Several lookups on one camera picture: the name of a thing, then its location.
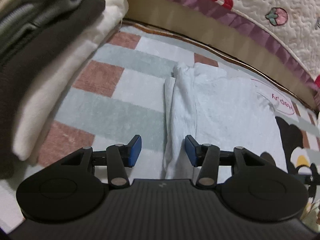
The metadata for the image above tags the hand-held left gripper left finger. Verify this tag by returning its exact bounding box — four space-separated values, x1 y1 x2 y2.
60 134 143 189

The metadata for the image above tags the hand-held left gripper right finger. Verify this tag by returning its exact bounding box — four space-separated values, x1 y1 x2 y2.
184 134 266 189

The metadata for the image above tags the pale grey cat-print shirt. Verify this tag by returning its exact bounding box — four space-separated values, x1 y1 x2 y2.
163 62 288 180

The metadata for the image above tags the pink grey checked mat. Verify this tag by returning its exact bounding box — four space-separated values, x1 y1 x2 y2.
0 25 320 231

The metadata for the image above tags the tan bed base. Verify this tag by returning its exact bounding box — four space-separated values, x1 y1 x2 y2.
122 0 320 111

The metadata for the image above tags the white quilt with purple frill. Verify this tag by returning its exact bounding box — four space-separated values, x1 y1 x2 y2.
107 0 320 91

